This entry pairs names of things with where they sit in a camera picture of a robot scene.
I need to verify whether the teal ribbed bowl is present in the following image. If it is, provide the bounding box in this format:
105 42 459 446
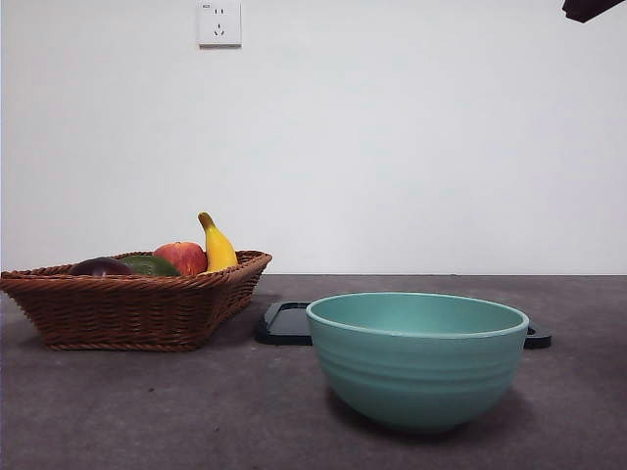
306 292 531 435

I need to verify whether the dark purple plum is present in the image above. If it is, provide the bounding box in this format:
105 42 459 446
68 257 134 276

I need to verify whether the black rectangular tray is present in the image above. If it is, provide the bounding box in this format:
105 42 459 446
254 301 554 350

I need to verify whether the yellow banana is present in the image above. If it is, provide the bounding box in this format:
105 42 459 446
197 211 240 273

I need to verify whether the red yellow apple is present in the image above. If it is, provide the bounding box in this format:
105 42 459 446
153 240 209 276

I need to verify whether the green avocado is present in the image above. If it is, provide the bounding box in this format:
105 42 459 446
120 253 182 276

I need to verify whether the brown wicker basket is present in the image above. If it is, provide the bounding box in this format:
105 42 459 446
0 250 273 353

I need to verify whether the white wall power socket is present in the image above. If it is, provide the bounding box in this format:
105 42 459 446
198 2 243 49

